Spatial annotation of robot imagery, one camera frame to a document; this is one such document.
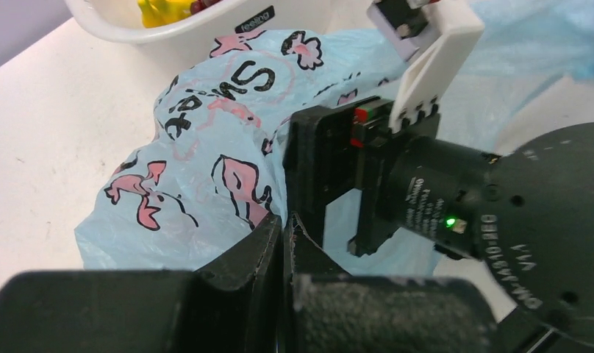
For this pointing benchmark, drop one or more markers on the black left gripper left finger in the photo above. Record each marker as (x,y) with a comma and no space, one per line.
(228,305)

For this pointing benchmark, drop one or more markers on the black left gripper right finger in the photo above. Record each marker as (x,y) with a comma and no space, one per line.
(325,309)

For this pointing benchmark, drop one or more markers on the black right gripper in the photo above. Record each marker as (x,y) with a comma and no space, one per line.
(409,179)

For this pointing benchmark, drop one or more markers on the light blue plastic bag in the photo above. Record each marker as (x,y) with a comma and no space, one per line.
(214,168)

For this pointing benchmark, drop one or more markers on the dark red fake fruit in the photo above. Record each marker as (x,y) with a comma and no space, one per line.
(197,6)

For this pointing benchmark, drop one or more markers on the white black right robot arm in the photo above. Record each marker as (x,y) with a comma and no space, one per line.
(529,216)

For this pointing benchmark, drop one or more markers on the white plastic basket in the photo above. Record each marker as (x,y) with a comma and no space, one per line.
(190,39)

